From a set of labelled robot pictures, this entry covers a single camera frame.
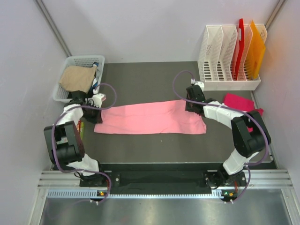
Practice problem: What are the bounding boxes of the light pink t shirt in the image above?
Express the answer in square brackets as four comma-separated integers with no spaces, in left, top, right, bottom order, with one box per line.
[94,100,207,135]

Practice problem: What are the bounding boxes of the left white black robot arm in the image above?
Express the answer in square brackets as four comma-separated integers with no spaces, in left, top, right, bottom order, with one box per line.
[44,91,106,186]

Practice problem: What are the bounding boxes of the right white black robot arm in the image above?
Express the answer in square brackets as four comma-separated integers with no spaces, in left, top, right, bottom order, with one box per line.
[186,84,271,186]

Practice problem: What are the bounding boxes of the red colourful book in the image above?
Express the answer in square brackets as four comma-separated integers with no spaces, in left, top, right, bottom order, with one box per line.
[76,120,84,139]

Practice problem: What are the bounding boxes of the dark clothes in basket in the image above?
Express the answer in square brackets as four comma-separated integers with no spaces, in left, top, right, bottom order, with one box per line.
[67,61,103,99]

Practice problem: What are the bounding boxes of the folded magenta t shirt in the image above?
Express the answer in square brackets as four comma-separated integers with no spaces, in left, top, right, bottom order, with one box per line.
[223,93,264,116]

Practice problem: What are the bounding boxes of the white plastic laundry basket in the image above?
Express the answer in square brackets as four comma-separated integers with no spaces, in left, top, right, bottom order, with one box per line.
[52,55,105,103]

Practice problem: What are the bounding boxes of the beige folded t shirt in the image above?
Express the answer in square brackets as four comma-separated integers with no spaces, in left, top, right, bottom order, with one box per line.
[59,66,97,93]

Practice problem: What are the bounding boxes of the white mesh file organizer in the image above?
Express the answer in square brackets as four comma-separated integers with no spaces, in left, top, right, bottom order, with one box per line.
[197,25,261,91]

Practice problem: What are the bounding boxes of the orange plastic folder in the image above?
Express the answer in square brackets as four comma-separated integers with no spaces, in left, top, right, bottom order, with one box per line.
[245,20,266,80]

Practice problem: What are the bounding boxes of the red plastic folder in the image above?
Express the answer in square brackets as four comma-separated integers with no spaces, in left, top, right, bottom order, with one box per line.
[235,18,245,80]

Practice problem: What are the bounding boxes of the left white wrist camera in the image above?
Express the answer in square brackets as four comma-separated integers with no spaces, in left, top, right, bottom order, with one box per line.
[91,90,106,108]

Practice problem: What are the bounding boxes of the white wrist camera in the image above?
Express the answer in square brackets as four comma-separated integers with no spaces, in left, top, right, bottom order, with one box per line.
[91,90,106,108]
[191,78,205,92]

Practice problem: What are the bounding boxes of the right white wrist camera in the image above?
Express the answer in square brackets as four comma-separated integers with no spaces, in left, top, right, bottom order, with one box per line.
[191,78,205,92]

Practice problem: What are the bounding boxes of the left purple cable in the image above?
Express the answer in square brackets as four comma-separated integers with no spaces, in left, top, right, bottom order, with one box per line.
[51,83,117,173]

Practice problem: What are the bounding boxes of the purple cable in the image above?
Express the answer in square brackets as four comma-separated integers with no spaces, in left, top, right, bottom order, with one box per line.
[172,70,270,166]
[51,83,117,173]

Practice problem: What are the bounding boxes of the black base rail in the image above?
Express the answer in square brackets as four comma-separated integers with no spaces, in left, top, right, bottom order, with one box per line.
[76,163,246,195]

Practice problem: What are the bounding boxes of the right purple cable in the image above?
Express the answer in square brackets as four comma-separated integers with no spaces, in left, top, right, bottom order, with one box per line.
[172,70,270,166]

